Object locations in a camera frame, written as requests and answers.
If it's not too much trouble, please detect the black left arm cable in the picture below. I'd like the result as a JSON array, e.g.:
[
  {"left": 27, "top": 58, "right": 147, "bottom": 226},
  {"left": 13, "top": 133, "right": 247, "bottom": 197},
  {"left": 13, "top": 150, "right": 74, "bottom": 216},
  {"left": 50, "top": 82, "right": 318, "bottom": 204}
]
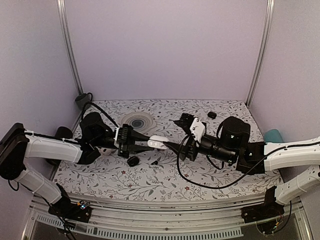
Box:
[{"left": 81, "top": 101, "right": 121, "bottom": 131}]

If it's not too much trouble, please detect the white earbud case small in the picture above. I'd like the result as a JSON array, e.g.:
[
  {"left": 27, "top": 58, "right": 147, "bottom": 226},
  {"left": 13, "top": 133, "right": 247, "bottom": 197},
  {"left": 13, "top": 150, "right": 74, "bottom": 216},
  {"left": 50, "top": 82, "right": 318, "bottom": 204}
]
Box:
[{"left": 99, "top": 147, "right": 112, "bottom": 156}]

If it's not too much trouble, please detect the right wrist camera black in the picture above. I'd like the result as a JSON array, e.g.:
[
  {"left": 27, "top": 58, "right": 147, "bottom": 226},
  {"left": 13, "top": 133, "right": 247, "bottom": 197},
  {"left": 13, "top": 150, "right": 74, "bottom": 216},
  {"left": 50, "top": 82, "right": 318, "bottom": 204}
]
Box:
[{"left": 180, "top": 113, "right": 206, "bottom": 143}]

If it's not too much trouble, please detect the grey mug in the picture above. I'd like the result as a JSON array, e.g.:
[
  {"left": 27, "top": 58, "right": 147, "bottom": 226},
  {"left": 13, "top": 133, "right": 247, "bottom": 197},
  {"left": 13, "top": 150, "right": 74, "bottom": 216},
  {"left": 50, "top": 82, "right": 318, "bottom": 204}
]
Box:
[{"left": 75, "top": 92, "right": 93, "bottom": 110}]

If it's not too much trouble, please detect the right aluminium frame post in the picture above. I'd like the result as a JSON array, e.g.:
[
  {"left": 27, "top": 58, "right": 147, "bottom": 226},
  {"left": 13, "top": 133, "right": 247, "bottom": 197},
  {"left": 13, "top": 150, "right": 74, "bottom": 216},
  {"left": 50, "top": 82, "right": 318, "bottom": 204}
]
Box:
[{"left": 245, "top": 0, "right": 275, "bottom": 109}]

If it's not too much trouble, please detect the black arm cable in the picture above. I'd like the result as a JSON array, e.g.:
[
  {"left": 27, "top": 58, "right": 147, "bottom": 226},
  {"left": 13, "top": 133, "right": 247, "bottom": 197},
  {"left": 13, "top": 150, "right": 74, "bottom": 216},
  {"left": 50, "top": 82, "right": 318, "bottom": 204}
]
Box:
[
  {"left": 176, "top": 136, "right": 271, "bottom": 190},
  {"left": 81, "top": 101, "right": 121, "bottom": 131}
]

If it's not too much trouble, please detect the aluminium frame post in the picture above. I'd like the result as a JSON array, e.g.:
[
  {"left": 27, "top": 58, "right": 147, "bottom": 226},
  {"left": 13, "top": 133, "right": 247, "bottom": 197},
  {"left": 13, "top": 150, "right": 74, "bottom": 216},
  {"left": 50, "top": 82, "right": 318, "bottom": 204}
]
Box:
[
  {"left": 56, "top": 0, "right": 84, "bottom": 95},
  {"left": 245, "top": 0, "right": 275, "bottom": 109}
]

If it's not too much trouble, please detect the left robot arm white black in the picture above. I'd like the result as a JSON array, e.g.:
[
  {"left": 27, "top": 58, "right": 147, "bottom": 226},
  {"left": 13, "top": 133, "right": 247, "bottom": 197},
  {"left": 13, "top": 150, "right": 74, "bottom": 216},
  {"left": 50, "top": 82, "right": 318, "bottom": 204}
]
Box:
[{"left": 0, "top": 112, "right": 152, "bottom": 217}]

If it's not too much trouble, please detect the aluminium front rail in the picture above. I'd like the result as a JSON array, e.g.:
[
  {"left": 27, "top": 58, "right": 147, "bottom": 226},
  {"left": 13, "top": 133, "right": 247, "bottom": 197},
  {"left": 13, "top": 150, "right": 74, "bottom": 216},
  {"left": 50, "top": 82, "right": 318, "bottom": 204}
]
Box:
[{"left": 21, "top": 193, "right": 315, "bottom": 240}]

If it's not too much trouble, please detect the black closed earbud case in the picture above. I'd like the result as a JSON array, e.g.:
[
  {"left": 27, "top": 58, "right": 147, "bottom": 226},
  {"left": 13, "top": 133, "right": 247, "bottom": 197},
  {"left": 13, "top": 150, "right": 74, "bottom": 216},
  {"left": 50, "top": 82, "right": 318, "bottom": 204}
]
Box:
[{"left": 207, "top": 111, "right": 217, "bottom": 119}]

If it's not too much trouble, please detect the teal cup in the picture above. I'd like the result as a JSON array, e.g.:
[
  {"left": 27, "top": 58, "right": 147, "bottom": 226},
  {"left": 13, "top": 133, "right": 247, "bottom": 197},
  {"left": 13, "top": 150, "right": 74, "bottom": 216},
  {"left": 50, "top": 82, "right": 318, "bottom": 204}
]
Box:
[{"left": 263, "top": 128, "right": 284, "bottom": 143}]

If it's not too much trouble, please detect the grey swirl ceramic plate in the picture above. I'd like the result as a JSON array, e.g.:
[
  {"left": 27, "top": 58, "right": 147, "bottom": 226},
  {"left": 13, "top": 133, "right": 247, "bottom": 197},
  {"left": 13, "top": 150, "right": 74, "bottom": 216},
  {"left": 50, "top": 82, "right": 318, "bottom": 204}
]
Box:
[{"left": 119, "top": 111, "right": 157, "bottom": 134}]

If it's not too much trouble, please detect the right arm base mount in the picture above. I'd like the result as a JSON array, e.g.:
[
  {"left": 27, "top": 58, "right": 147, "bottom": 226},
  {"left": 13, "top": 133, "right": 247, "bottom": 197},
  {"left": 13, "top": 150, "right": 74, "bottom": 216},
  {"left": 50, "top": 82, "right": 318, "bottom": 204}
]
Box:
[{"left": 241, "top": 186, "right": 285, "bottom": 235}]

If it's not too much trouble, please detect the black open earbud case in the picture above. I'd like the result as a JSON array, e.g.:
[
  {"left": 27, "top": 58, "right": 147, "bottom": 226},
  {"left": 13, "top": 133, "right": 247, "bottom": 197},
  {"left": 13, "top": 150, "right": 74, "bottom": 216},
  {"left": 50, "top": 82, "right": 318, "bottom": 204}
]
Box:
[{"left": 127, "top": 156, "right": 140, "bottom": 167}]

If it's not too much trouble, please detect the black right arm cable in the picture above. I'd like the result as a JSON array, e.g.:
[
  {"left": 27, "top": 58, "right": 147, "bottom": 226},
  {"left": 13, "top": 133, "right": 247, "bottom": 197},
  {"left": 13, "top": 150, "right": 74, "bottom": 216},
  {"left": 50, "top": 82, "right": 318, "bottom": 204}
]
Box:
[{"left": 176, "top": 136, "right": 271, "bottom": 190}]

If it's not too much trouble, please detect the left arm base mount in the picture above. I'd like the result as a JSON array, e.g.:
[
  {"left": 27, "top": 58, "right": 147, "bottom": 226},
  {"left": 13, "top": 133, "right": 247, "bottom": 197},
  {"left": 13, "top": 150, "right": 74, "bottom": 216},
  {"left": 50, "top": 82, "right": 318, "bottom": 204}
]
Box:
[{"left": 48, "top": 184, "right": 93, "bottom": 223}]

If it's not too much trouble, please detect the left aluminium frame post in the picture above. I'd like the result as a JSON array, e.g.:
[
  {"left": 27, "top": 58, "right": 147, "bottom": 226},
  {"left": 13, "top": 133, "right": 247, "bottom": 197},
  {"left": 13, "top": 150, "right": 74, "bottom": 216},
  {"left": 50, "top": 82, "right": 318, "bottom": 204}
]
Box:
[{"left": 56, "top": 0, "right": 84, "bottom": 95}]

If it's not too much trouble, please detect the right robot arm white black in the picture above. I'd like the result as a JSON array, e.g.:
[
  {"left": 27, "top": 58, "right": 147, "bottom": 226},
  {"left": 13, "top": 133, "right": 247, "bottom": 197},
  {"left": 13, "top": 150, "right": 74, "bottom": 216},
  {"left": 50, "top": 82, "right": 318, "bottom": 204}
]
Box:
[{"left": 162, "top": 114, "right": 320, "bottom": 218}]

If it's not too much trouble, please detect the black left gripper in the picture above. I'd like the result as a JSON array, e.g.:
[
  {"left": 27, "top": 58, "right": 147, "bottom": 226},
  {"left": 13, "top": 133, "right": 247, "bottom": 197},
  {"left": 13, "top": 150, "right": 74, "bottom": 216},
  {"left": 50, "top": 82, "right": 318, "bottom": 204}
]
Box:
[{"left": 92, "top": 124, "right": 156, "bottom": 160}]

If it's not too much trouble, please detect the white oval earbud case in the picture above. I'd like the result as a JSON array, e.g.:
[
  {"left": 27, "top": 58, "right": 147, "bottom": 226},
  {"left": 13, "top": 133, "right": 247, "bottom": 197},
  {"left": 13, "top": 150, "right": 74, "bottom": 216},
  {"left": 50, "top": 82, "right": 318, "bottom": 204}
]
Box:
[{"left": 147, "top": 135, "right": 169, "bottom": 150}]

